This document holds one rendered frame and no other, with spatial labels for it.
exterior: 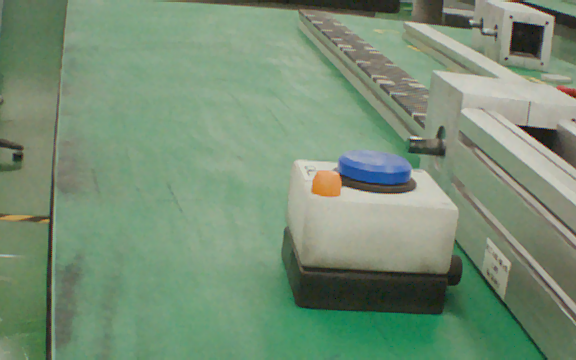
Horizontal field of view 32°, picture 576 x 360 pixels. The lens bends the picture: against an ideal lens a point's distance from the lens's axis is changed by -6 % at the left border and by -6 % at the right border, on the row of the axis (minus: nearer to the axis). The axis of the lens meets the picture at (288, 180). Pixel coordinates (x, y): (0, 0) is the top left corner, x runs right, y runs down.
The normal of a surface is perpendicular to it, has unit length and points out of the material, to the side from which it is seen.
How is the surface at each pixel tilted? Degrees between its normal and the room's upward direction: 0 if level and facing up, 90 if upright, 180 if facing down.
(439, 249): 90
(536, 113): 90
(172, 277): 0
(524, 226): 90
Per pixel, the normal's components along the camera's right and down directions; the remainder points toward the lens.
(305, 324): 0.11, -0.96
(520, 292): -0.99, -0.07
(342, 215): 0.11, 0.26
